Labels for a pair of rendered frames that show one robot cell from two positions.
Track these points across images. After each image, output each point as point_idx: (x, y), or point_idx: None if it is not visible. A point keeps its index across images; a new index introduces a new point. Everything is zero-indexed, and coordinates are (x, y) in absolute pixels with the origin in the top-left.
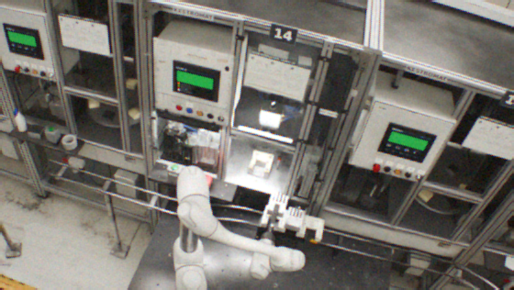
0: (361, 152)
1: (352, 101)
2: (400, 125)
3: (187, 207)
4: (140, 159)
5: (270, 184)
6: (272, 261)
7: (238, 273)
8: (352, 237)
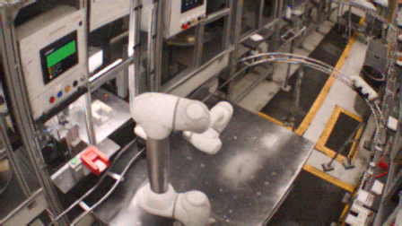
0: (172, 22)
1: None
2: None
3: (196, 105)
4: (41, 192)
5: (118, 117)
6: (218, 124)
7: (179, 185)
8: (190, 96)
